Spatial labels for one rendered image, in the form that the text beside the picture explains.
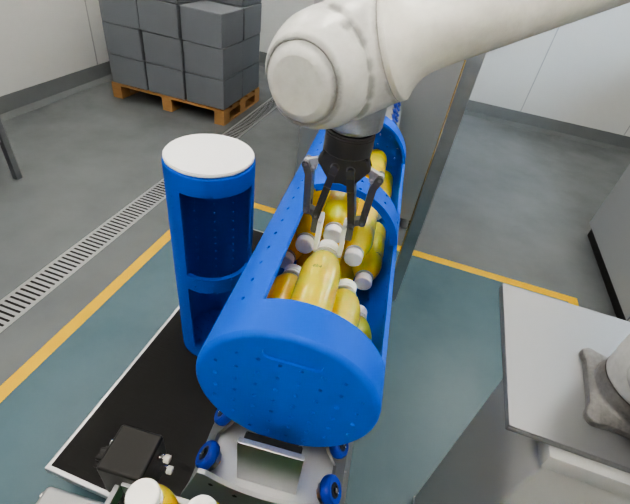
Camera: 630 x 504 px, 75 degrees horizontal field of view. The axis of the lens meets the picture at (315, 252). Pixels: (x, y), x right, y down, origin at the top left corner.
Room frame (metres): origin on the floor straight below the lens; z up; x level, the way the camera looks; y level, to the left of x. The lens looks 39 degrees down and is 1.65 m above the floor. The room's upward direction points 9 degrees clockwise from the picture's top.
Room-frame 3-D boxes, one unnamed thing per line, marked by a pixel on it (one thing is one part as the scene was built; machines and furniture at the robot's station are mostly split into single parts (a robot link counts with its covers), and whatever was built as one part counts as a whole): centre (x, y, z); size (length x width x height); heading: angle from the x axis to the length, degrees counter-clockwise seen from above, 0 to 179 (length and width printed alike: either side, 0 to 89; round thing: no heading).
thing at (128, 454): (0.26, 0.22, 0.95); 0.10 x 0.07 x 0.10; 84
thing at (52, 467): (1.18, 0.35, 0.08); 1.50 x 0.52 x 0.15; 168
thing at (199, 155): (1.14, 0.37, 1.03); 0.28 x 0.28 x 0.01
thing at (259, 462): (0.28, 0.01, 0.99); 0.10 x 0.02 x 0.12; 84
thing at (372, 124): (0.59, -0.02, 1.44); 0.09 x 0.09 x 0.06
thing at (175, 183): (1.14, 0.37, 0.59); 0.28 x 0.28 x 0.88
